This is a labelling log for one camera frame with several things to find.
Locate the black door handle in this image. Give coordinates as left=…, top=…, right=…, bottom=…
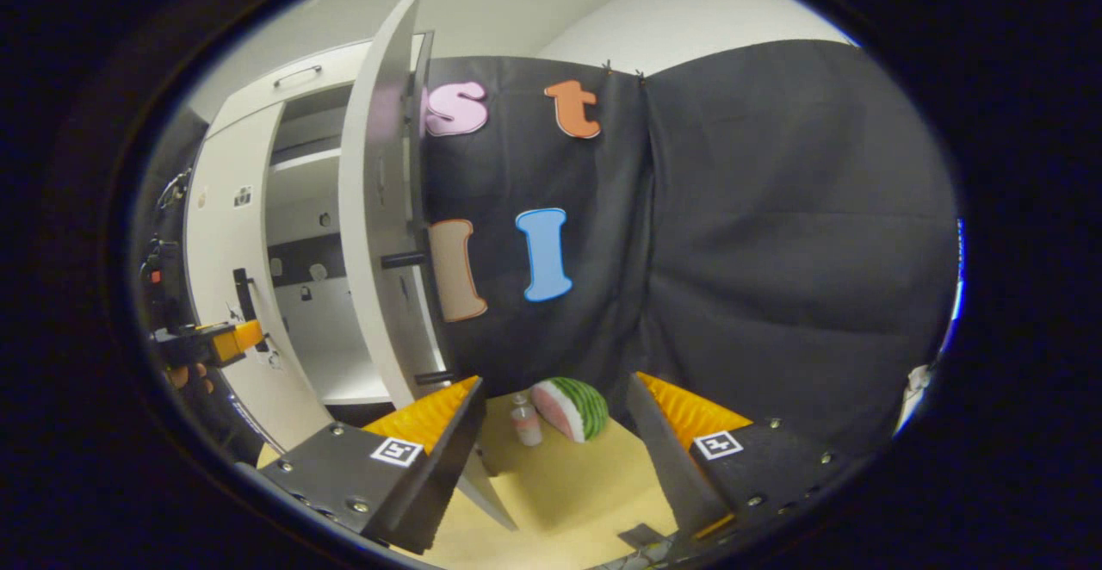
left=381, top=247, right=466, bottom=387
left=232, top=268, right=270, bottom=352

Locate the grey double-door shoe cabinet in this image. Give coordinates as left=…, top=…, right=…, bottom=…
left=183, top=0, right=517, bottom=532

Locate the small dark flat object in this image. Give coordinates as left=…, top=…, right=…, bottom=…
left=618, top=524, right=666, bottom=551

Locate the grey cabinet door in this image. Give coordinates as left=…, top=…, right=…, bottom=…
left=183, top=101, right=335, bottom=452
left=337, top=0, right=517, bottom=532

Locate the small clear plastic bottle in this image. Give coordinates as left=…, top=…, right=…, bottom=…
left=509, top=393, right=544, bottom=449

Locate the watermelon slice toy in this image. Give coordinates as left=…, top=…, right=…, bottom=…
left=529, top=377, right=610, bottom=444

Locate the white object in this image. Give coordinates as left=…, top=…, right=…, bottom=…
left=894, top=364, right=937, bottom=435

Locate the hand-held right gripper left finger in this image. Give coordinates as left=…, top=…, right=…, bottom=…
left=257, top=376, right=486, bottom=555

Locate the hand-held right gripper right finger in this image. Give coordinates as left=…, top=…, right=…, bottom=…
left=626, top=372, right=864, bottom=552

